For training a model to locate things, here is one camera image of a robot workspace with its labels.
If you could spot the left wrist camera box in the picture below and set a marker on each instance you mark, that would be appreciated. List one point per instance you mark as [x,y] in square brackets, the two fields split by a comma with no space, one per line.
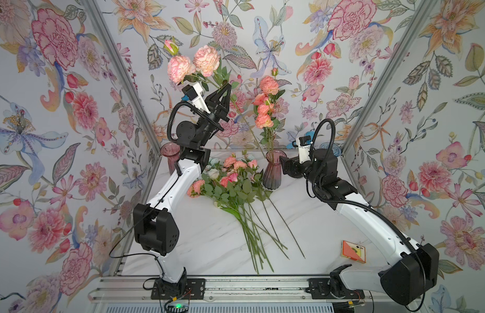
[194,93]

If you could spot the coral pink rose spray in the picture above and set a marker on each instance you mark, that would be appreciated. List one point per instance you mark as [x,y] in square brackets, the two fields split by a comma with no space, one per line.
[266,121]

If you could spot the pink ribbed glass vase centre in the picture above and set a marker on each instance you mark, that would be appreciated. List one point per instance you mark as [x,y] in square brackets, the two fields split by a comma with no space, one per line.
[272,174]

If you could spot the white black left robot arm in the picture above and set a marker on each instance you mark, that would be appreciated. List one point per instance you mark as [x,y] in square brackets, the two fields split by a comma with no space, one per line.
[155,228]

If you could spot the orange pink card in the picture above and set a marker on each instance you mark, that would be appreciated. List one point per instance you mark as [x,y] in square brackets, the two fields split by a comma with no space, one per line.
[353,251]

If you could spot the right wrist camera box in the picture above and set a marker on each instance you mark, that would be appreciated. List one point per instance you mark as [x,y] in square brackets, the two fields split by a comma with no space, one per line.
[304,151]

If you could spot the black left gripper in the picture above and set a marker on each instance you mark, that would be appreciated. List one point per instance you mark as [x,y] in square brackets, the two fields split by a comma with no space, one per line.
[217,114]

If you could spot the right corner aluminium post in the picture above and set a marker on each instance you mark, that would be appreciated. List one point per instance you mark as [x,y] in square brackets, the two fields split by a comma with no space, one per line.
[391,68]

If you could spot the corner aluminium post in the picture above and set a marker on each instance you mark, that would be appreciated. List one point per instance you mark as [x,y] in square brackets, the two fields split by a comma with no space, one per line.
[110,47]
[391,68]

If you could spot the blue microphone on black stand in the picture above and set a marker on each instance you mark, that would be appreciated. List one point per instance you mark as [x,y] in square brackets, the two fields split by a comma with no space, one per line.
[294,138]

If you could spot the blue purple glass vase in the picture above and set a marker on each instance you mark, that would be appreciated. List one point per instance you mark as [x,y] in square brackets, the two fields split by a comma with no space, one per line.
[335,149]

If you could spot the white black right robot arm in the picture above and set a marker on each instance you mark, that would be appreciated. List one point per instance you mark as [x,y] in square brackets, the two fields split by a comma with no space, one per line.
[411,269]

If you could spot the pink ribbed glass vase left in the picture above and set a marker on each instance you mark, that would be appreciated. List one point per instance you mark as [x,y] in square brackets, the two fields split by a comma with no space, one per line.
[171,151]

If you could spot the left corner aluminium post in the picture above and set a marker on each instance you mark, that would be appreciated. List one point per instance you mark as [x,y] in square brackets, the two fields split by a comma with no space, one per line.
[110,47]

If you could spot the pale pink peony stem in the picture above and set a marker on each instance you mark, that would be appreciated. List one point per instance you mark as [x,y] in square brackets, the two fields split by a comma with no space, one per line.
[207,69]

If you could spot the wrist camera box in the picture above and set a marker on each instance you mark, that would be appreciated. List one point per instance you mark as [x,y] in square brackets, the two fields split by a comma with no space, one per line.
[194,93]
[304,151]

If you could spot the single pink rose stem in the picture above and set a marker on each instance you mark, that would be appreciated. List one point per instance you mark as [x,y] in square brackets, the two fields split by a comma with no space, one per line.
[266,106]

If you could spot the coral pink carnation stem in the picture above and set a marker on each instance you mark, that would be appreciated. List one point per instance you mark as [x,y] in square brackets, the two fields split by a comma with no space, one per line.
[270,90]

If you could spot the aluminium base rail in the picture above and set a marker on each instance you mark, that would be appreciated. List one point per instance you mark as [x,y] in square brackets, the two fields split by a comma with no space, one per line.
[237,294]

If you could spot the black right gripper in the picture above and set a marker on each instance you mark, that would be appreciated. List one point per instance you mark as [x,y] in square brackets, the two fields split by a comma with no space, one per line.
[288,165]

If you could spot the pink ribbed glass vase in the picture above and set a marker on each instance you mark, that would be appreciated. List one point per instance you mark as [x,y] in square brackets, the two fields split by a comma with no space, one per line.
[171,151]
[272,174]

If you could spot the bunch of artificial flowers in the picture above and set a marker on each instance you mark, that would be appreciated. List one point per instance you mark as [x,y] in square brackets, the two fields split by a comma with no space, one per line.
[236,186]

